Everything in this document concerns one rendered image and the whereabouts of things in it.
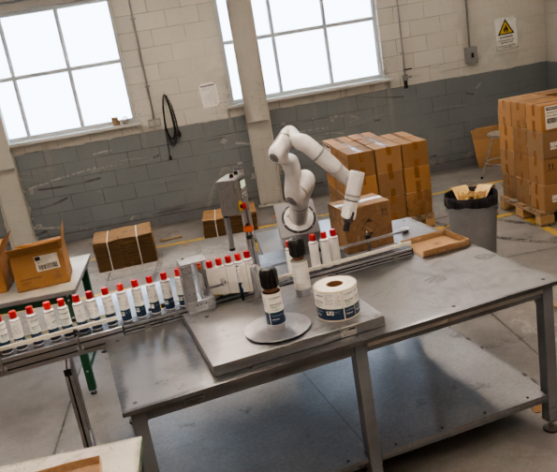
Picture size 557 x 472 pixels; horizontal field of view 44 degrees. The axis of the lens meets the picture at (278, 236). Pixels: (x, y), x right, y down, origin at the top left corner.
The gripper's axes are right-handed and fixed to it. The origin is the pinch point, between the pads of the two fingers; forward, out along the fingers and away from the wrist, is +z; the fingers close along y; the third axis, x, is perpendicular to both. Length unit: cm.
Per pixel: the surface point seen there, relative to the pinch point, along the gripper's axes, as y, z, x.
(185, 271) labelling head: 17, 28, -89
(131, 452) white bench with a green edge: 112, 73, -119
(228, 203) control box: 0, -5, -68
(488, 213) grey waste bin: -133, -3, 184
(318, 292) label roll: 66, 20, -38
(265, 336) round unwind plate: 68, 41, -60
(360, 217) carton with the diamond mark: -17.7, -3.8, 16.1
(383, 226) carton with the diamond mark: -17.6, -0.6, 31.5
